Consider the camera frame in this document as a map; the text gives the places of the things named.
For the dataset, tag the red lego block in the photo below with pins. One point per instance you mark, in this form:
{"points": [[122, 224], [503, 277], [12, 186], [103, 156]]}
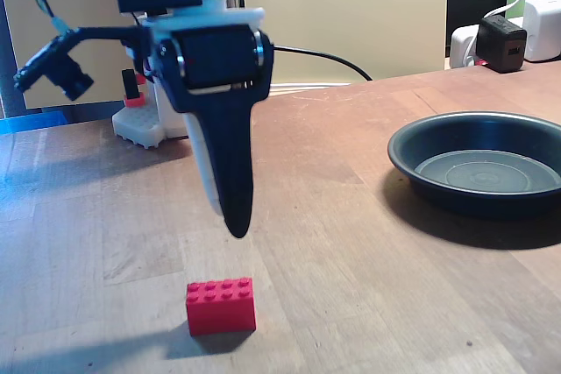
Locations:
{"points": [[221, 312]]}

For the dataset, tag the dark round metal bin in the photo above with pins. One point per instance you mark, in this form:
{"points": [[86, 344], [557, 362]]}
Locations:
{"points": [[482, 172]]}

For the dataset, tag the black and red table clamp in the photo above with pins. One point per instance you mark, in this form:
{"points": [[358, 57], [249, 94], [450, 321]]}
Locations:
{"points": [[129, 80]]}

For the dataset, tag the blue tape strip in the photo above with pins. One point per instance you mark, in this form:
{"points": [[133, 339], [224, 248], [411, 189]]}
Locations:
{"points": [[22, 124]]}

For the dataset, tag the small white power plug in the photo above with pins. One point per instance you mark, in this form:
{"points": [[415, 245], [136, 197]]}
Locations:
{"points": [[460, 45]]}

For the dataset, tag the black cube charger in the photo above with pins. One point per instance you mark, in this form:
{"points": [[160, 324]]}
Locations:
{"points": [[499, 43]]}

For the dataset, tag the large white power adapter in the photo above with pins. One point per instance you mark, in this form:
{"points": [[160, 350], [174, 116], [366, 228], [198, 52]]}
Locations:
{"points": [[543, 28]]}

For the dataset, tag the black camera on mount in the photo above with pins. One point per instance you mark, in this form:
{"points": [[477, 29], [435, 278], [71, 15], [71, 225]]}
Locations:
{"points": [[66, 72]]}

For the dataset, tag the dark board frame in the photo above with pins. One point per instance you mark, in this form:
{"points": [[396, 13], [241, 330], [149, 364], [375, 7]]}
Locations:
{"points": [[9, 63]]}

